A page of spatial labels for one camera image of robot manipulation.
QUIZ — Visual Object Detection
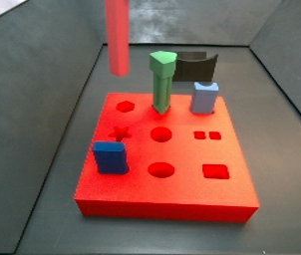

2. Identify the red hexagon peg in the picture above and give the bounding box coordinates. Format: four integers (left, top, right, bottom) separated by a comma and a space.
106, 0, 130, 77

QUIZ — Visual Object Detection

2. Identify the red shape sorter board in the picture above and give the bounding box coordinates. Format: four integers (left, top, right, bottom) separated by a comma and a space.
75, 93, 259, 223

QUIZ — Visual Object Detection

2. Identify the dark blue peg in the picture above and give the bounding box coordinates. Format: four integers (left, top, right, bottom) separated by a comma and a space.
92, 141, 130, 174

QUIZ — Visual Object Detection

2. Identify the light blue peg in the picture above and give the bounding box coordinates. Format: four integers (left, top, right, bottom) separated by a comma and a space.
190, 82, 219, 114

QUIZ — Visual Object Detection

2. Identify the green tall peg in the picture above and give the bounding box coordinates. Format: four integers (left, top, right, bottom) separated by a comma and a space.
150, 51, 176, 115

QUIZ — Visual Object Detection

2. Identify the black curved holder block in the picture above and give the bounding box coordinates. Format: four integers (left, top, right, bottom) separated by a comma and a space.
172, 52, 218, 82

